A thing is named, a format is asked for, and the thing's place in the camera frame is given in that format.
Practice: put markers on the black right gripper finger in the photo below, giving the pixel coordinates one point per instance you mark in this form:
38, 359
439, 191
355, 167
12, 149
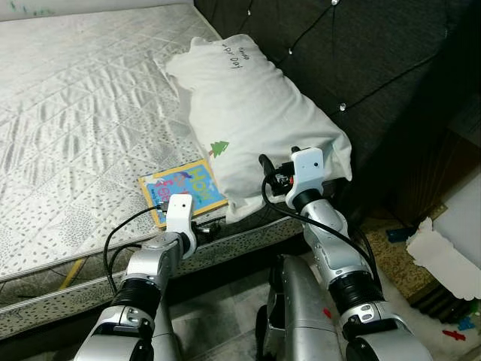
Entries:
265, 165

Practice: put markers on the colourful children's book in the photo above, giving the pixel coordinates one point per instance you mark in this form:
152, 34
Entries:
184, 188

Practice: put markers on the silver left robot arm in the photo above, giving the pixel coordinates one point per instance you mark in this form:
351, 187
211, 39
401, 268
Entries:
143, 278

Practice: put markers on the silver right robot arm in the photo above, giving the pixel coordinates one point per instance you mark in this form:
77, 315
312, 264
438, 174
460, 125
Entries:
338, 256

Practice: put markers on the white pillow with green tree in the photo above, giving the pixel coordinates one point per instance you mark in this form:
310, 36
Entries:
255, 113

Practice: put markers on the grey robot right leg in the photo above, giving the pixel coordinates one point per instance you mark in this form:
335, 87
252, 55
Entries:
301, 308

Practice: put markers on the small dark blue item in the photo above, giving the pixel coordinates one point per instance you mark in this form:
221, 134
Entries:
398, 235

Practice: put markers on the dark tufted headboard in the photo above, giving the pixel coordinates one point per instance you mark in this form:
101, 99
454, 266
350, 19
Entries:
376, 75

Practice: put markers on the white scalloped card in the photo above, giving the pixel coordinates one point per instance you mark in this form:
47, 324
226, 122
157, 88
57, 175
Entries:
440, 259

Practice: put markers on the white quilted mattress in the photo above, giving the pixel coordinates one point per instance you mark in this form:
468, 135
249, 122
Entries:
75, 113

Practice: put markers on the white furniture piece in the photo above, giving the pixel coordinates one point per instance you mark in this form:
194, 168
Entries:
466, 210

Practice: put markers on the dark slatted item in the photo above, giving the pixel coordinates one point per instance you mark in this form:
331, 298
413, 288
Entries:
432, 304

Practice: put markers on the small blue toy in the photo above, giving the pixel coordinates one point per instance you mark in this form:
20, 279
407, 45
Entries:
467, 323

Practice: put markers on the small red toy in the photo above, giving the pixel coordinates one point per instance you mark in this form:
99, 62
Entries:
453, 334

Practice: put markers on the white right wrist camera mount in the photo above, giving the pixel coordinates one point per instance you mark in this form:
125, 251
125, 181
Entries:
308, 169

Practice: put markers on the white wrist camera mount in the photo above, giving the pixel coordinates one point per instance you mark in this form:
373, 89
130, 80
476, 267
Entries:
308, 169
180, 214

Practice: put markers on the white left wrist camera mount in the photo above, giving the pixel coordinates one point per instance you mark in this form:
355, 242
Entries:
180, 214

